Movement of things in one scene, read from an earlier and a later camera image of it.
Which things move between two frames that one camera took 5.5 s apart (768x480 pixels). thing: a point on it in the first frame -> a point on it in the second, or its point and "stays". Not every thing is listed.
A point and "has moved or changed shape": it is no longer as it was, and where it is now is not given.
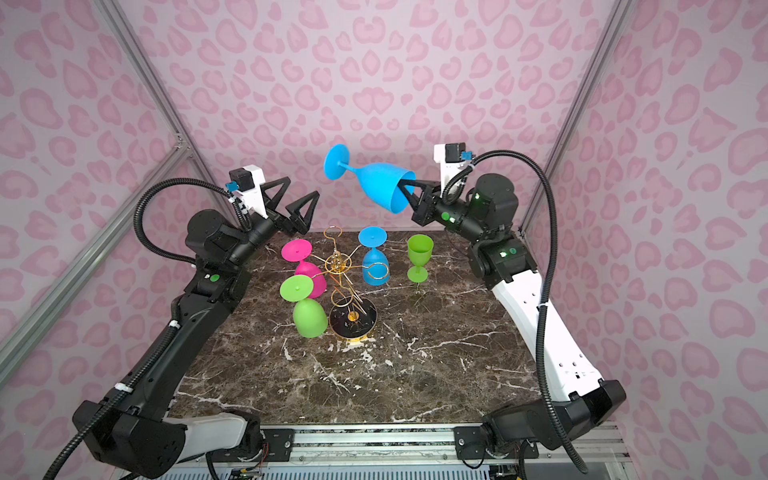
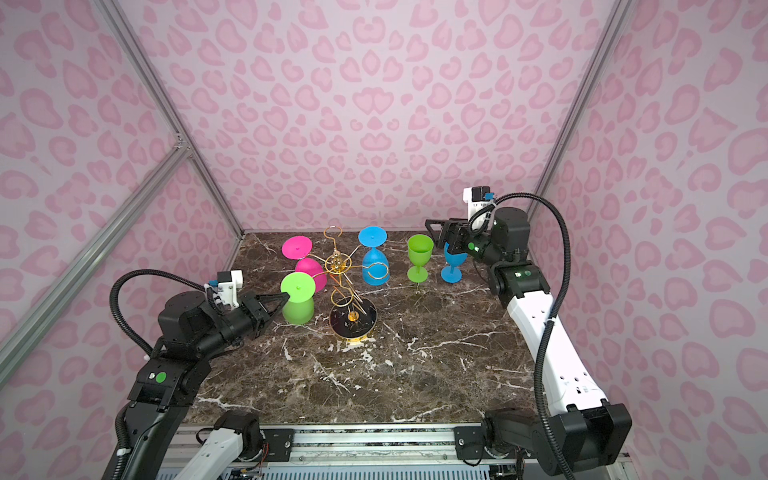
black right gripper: [427, 211] -> [462, 230]
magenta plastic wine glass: [299, 250] stays
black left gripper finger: [299, 222] -> [270, 319]
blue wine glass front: [378, 181] -> [450, 274]
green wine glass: [420, 251] stays
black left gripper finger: [272, 204] -> [272, 300]
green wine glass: [309, 317] has moved or changed shape
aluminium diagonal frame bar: [32, 324] stays
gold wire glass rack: [350, 316] stays
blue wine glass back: [375, 265] stays
